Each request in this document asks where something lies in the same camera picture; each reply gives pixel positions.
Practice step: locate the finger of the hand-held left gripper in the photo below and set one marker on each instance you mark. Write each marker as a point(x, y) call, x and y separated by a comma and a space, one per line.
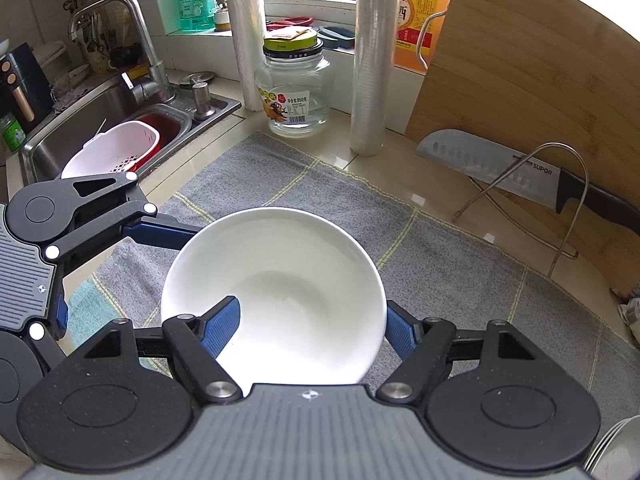
point(160, 234)
point(61, 310)

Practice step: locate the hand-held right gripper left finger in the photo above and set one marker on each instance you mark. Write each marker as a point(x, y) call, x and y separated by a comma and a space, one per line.
point(222, 325)

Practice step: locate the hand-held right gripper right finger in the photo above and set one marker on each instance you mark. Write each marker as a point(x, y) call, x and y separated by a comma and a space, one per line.
point(400, 332)

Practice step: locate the white floral bowl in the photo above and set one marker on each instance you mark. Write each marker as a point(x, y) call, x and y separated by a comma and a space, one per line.
point(300, 285)

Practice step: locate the grey checked cloth mat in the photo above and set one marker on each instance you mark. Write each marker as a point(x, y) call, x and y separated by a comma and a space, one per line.
point(450, 270)

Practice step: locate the white plastic basket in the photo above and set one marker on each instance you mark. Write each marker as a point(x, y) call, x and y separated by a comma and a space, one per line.
point(115, 150)

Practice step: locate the red plastic basin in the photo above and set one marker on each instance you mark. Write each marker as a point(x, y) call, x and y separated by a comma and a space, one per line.
point(172, 130)

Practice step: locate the stainless steel sink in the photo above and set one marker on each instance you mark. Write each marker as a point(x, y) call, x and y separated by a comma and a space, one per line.
point(75, 125)

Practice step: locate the metal sink soap dispenser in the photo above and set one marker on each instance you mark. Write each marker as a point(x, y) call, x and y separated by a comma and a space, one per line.
point(201, 97)

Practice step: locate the metal drain cover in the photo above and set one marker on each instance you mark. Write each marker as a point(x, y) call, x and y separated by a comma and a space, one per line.
point(197, 78)

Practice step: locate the metal sink faucet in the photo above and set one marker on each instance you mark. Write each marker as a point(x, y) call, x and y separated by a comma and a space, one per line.
point(150, 60)

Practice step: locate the black kitchen appliance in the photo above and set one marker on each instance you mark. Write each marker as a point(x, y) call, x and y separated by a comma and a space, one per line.
point(20, 85)

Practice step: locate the glass jar with lid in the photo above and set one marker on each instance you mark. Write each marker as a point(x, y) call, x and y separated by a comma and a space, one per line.
point(292, 90)

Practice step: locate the short plastic wrap roll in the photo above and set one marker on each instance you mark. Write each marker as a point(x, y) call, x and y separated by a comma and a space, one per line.
point(247, 40)

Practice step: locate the small potted plant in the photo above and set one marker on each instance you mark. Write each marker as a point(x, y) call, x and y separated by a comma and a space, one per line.
point(222, 15)

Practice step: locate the red lid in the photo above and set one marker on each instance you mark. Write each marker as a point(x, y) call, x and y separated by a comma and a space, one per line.
point(290, 21)

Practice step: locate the grey-blue tray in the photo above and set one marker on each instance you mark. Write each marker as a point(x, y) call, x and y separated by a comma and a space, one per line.
point(337, 36)

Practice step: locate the bamboo cutting board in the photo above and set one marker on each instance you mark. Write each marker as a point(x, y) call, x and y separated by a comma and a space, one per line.
point(525, 85)

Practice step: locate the tall plastic wrap roll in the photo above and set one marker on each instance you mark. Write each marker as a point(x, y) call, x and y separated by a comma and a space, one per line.
point(372, 55)

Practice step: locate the orange liquid bottle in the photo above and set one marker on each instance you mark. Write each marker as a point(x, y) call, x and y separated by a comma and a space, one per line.
point(425, 10)

